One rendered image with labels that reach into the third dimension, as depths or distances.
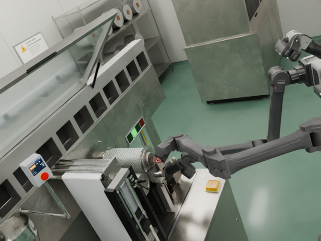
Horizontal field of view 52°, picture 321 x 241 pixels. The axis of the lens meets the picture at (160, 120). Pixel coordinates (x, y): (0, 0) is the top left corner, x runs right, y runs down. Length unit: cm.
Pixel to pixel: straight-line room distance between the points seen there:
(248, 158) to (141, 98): 132
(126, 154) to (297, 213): 166
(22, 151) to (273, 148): 109
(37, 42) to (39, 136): 326
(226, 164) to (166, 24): 551
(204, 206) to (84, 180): 71
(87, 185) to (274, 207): 188
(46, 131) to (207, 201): 95
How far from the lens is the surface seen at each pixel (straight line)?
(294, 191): 315
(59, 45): 133
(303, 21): 598
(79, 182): 159
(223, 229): 206
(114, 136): 208
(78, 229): 189
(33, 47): 479
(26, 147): 164
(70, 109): 183
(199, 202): 193
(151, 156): 178
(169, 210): 194
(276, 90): 164
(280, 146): 121
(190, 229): 181
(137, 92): 233
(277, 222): 293
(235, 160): 117
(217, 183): 197
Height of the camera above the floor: 220
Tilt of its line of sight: 27 degrees down
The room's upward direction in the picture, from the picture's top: 22 degrees counter-clockwise
